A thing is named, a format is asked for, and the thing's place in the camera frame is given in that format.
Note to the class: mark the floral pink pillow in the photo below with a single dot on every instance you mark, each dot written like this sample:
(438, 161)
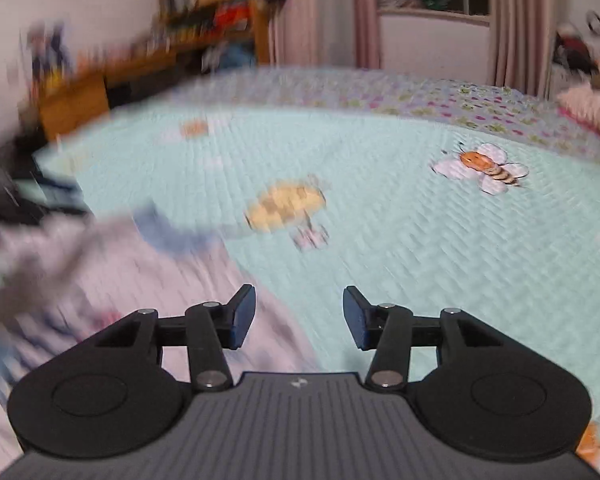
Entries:
(590, 107)

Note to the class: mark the wooden desk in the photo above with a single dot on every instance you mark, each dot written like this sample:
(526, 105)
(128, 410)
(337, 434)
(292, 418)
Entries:
(75, 100)

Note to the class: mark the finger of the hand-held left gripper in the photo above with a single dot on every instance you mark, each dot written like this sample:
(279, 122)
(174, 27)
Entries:
(60, 200)

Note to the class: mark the pink striped curtain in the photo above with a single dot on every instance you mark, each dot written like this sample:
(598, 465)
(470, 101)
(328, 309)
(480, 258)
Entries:
(525, 25)
(325, 10)

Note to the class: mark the purple floral bed sheet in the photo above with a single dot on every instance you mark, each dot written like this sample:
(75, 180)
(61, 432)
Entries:
(405, 95)

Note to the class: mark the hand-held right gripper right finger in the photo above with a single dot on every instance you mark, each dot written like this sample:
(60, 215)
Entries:
(357, 317)

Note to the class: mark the blue cloth pile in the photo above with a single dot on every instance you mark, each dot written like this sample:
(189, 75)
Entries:
(230, 57)

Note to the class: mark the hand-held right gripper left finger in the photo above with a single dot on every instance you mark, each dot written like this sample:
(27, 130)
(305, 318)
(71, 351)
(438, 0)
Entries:
(241, 317)

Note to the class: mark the white printed baby romper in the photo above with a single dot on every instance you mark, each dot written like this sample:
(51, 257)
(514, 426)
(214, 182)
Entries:
(105, 280)

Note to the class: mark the wall poster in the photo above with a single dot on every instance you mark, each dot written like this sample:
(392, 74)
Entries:
(50, 55)

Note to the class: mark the bee print quilted bedspread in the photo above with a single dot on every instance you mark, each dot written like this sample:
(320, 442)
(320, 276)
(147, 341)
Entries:
(405, 220)

